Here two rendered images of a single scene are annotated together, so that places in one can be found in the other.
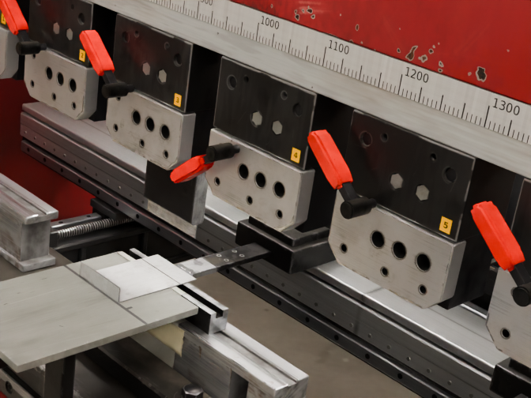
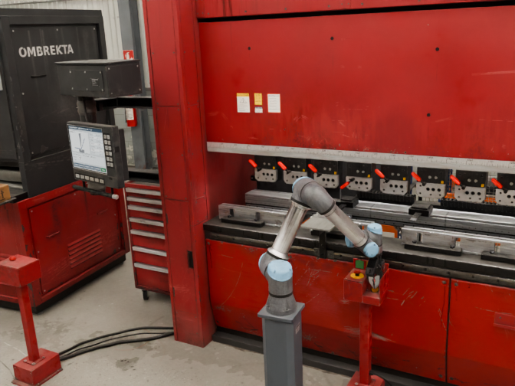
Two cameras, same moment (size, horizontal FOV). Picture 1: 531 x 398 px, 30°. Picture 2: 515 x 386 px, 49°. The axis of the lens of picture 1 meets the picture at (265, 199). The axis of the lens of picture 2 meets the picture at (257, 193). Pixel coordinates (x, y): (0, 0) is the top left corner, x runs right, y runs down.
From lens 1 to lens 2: 2.29 m
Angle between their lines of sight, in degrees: 14
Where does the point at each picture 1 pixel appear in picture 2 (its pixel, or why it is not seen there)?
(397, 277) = (396, 191)
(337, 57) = (375, 155)
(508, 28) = (408, 144)
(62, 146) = (264, 201)
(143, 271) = not seen: hidden behind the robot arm
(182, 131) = (337, 178)
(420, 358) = (388, 216)
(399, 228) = (395, 182)
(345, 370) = not seen: hidden behind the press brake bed
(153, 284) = not seen: hidden behind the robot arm
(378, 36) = (383, 150)
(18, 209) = (281, 213)
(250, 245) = (341, 204)
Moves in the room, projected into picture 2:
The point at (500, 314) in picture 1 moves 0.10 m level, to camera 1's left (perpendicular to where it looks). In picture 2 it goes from (418, 190) to (401, 192)
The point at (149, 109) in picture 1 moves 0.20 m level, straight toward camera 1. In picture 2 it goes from (327, 176) to (345, 184)
